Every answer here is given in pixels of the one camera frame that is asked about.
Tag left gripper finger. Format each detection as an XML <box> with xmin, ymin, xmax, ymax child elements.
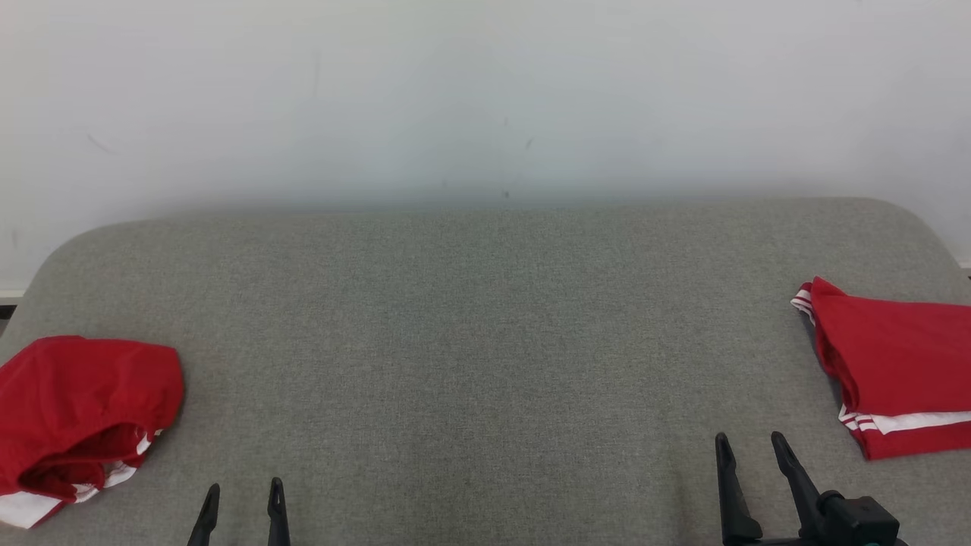
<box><xmin>187</xmin><ymin>483</ymin><xmax>222</xmax><ymax>546</ymax></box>
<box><xmin>266</xmin><ymin>477</ymin><xmax>291</xmax><ymax>546</ymax></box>

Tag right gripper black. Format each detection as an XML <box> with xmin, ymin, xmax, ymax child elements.
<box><xmin>714</xmin><ymin>430</ymin><xmax>831</xmax><ymax>546</ymax></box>

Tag red shorts with white stripes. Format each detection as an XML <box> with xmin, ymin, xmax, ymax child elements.
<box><xmin>0</xmin><ymin>335</ymin><xmax>186</xmax><ymax>530</ymax></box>

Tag red basketball jersey number 23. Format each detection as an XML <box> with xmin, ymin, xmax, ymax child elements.
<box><xmin>790</xmin><ymin>276</ymin><xmax>971</xmax><ymax>462</ymax></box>

